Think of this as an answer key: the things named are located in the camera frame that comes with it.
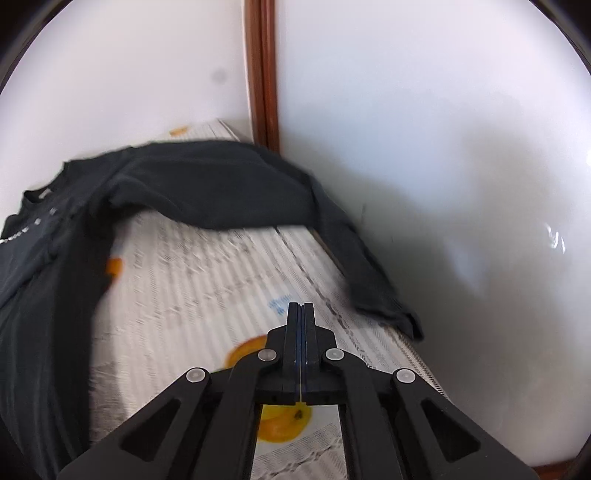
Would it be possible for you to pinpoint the brown wooden door frame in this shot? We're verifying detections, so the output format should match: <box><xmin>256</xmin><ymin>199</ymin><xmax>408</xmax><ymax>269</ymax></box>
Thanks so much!
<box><xmin>243</xmin><ymin>0</ymin><xmax>280</xmax><ymax>153</ymax></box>

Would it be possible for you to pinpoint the fruit printed bed sheet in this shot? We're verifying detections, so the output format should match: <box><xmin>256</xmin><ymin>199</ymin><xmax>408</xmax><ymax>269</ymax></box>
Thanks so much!
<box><xmin>88</xmin><ymin>119</ymin><xmax>451</xmax><ymax>480</ymax></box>

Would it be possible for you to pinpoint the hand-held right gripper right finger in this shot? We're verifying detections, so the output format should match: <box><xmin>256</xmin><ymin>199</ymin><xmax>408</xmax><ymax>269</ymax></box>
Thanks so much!
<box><xmin>300</xmin><ymin>302</ymin><xmax>539</xmax><ymax>480</ymax></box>

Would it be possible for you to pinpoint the black sweatshirt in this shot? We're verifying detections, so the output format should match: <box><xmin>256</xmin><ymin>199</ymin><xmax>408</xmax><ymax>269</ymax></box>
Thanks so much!
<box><xmin>0</xmin><ymin>141</ymin><xmax>424</xmax><ymax>480</ymax></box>

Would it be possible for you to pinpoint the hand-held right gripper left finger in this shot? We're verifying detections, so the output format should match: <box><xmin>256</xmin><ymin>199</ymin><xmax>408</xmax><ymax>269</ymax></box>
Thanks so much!
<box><xmin>55</xmin><ymin>302</ymin><xmax>302</xmax><ymax>480</ymax></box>

